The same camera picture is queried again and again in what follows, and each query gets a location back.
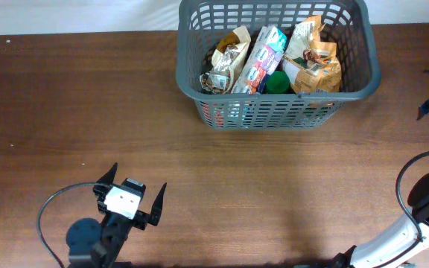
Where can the Kleenex tissue multipack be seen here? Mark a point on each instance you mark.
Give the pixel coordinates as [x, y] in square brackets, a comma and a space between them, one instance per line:
[265, 56]

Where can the brown white snack bag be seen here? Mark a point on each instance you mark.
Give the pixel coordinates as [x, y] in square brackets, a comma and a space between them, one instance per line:
[227, 62]

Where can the grey plastic basket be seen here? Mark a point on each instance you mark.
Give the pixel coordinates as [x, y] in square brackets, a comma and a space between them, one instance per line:
[203, 23]

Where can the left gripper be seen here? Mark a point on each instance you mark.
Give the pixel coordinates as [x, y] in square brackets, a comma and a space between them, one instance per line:
[143, 219]

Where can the orange snack bag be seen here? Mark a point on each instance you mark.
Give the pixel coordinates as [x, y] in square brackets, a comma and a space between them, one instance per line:
[311, 65]

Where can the green lid jar with label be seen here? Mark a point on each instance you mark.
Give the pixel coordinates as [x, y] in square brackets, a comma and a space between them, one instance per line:
[277, 83]

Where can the red spaghetti packet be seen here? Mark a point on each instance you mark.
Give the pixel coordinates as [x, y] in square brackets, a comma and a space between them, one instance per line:
[220, 115]

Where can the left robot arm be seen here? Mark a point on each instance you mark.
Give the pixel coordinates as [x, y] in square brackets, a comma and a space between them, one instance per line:
[96, 244]

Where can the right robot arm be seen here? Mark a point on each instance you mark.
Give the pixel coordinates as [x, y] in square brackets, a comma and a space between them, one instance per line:
[406, 237]

